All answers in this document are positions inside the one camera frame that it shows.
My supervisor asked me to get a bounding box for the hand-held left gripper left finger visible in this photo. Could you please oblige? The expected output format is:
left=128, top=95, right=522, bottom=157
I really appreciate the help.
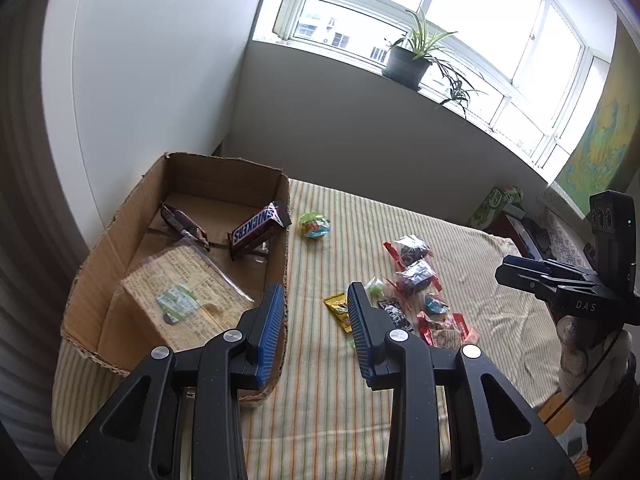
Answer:
left=52, top=282, right=289, bottom=480

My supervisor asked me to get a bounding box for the black cable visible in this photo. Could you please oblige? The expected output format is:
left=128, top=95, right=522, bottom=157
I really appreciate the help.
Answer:
left=539, top=324, right=628, bottom=421

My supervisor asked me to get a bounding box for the black and white snack packet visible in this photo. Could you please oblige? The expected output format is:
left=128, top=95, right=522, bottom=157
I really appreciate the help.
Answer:
left=377, top=297, right=416, bottom=334

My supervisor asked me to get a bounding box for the small spider plant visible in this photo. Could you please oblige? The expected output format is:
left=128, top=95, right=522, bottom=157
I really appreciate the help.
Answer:
left=432, top=57, right=489, bottom=119

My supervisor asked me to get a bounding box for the person's right hand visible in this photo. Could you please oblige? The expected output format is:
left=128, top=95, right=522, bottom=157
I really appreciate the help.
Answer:
left=556, top=314, right=633, bottom=423

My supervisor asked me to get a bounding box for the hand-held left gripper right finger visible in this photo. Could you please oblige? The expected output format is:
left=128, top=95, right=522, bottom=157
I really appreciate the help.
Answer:
left=346, top=281, right=581, bottom=480

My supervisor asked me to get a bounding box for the wall map poster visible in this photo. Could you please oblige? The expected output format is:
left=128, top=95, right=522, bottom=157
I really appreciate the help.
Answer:
left=552, top=25, right=640, bottom=217

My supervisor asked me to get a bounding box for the red and beige snack packet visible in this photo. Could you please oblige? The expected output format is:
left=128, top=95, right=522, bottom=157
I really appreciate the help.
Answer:
left=416, top=311, right=480, bottom=350

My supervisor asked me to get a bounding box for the potted spider plant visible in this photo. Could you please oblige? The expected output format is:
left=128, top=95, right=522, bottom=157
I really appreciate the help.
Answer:
left=382, top=7, right=459, bottom=92

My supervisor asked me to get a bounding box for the cardboard box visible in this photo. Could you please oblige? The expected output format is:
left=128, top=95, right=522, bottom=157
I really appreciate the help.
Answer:
left=60, top=151, right=292, bottom=406

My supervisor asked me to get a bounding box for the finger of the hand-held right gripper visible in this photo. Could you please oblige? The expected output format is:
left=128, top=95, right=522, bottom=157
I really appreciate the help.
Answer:
left=502, top=255, right=597, bottom=284
left=495, top=264, right=562, bottom=302

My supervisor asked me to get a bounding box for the patterned cloth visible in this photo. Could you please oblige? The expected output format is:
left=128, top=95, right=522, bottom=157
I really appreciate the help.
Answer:
left=542, top=209, right=597, bottom=267

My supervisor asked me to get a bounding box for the red-edged bag of dark snacks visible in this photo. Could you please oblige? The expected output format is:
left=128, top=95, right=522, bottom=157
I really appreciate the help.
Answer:
left=383, top=234, right=432, bottom=267
left=392, top=259, right=444, bottom=299

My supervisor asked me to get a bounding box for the brown chocolate bar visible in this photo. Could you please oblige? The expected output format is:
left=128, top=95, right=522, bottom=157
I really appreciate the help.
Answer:
left=227, top=201, right=292, bottom=261

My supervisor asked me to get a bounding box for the white framed window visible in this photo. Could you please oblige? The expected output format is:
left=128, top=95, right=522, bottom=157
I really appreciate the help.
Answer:
left=252, top=0, right=619, bottom=184

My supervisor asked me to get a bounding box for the green carton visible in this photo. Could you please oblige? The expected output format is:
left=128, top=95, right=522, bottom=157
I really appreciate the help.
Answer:
left=470, top=186, right=525, bottom=229

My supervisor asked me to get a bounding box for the dark snack packet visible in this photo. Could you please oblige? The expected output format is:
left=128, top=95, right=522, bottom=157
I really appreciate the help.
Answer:
left=160, top=203, right=212, bottom=253

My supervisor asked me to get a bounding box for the green round candy ball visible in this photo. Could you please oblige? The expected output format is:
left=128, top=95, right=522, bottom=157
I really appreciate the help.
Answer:
left=298, top=211, right=333, bottom=241

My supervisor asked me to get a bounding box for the yellow snack packet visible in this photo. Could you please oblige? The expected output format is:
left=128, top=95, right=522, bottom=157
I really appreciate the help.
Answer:
left=323, top=293, right=356, bottom=335

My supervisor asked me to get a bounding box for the striped blanket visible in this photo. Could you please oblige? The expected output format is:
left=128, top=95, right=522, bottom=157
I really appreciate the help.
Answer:
left=52, top=178, right=564, bottom=480

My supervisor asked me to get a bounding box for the white radiator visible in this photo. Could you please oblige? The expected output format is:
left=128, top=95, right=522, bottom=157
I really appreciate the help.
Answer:
left=537, top=182, right=592, bottom=222

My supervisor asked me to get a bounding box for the large tan cake packet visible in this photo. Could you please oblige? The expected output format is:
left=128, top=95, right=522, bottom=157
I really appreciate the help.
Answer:
left=120, top=239, right=257, bottom=354

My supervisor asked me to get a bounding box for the small blue snack packet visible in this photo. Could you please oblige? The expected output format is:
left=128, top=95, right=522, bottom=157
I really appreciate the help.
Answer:
left=422, top=292, right=451, bottom=316

